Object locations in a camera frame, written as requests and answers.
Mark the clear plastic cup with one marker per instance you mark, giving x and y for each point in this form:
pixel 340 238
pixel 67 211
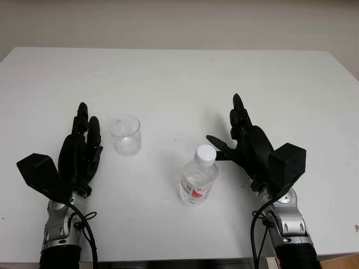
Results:
pixel 124 134

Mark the clear water bottle white cap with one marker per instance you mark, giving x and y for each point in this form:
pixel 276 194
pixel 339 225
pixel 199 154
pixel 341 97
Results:
pixel 199 176

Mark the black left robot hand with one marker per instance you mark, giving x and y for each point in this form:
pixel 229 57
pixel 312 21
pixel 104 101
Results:
pixel 75 157

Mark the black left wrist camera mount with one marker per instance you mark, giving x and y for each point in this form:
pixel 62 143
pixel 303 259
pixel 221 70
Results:
pixel 42 171

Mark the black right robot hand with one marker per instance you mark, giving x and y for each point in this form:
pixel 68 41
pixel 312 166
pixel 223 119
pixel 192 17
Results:
pixel 252 151

